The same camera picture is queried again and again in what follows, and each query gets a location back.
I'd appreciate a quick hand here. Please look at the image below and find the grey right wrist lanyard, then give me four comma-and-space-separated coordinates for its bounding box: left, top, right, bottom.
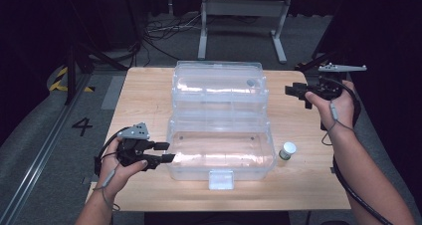
320, 100, 356, 147

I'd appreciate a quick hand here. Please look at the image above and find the small jar with white lid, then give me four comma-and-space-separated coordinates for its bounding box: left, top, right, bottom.
278, 141, 298, 162

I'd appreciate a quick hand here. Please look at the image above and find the person's left hand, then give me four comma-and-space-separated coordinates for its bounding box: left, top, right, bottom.
98, 138, 149, 200

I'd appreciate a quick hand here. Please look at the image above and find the grey metal stand frame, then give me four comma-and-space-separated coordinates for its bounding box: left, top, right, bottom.
197, 0, 294, 65

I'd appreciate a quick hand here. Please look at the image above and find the metal floor rail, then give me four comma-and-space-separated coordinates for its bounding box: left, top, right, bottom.
0, 75, 92, 225

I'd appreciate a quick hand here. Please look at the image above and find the black tripod stand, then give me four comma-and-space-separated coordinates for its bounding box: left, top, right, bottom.
64, 41, 129, 106

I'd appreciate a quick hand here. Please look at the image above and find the person's right hand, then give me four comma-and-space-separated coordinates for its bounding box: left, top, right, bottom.
304, 80, 356, 133

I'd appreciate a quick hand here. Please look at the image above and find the bundle of floor cables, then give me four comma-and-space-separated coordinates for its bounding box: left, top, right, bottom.
142, 11, 204, 62

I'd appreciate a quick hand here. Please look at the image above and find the yellow black hazard tape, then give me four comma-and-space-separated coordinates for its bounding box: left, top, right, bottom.
48, 66, 97, 94

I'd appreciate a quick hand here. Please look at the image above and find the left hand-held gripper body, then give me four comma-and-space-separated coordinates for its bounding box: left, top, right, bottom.
115, 121, 164, 171

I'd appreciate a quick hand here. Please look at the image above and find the grey left wrist lanyard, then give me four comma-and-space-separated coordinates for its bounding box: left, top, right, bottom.
94, 166, 122, 213

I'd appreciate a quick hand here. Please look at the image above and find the clear plastic storage box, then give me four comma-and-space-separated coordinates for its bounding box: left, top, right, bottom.
165, 60, 279, 191

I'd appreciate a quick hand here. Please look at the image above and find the grey wrist lanyard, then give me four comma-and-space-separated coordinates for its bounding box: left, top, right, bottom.
94, 166, 122, 213
320, 100, 356, 147

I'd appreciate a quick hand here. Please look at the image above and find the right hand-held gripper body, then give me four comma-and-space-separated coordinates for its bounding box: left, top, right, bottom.
306, 62, 368, 102

